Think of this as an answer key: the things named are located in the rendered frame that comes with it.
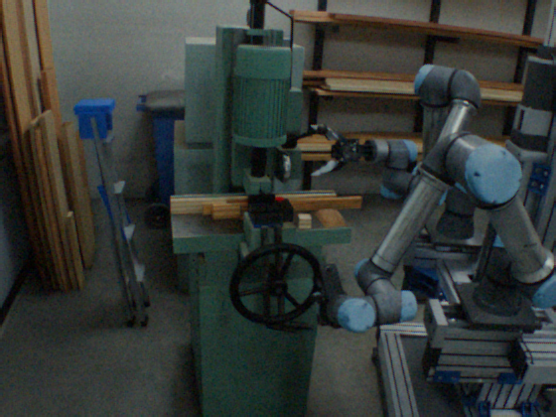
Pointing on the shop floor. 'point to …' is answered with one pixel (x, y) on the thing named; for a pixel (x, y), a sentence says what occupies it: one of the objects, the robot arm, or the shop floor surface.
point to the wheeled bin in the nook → (169, 106)
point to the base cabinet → (249, 352)
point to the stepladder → (113, 202)
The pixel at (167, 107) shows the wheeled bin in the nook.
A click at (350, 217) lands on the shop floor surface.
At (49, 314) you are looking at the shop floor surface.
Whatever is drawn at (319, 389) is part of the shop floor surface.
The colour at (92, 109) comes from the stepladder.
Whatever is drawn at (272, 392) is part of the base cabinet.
